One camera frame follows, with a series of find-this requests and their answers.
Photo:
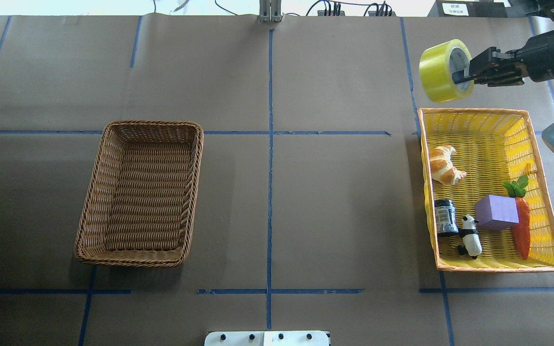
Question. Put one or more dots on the orange toy carrot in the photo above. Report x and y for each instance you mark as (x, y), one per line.
(516, 189)

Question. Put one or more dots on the toy panda figure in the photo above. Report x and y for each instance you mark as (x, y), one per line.
(469, 234)

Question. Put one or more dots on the brown wicker basket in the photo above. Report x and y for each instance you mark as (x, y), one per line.
(142, 195)

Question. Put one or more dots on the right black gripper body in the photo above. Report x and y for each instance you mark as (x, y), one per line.
(546, 56)

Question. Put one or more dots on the aluminium frame post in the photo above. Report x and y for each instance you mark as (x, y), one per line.
(270, 11)

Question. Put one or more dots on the yellow plastic woven basket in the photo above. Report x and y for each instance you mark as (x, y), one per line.
(493, 146)

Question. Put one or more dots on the small black labelled can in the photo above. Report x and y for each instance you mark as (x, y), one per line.
(445, 215)

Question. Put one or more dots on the purple foam block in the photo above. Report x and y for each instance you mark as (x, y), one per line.
(496, 213)

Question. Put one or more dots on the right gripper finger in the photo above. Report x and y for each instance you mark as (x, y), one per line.
(493, 77)
(493, 58)

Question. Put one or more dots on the yellow tape roll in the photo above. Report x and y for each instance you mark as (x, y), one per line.
(443, 70)

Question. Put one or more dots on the toy croissant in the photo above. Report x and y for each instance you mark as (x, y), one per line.
(442, 167)

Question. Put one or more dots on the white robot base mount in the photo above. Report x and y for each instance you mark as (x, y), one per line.
(268, 338)

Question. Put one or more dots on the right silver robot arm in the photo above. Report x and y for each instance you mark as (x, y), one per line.
(530, 8)

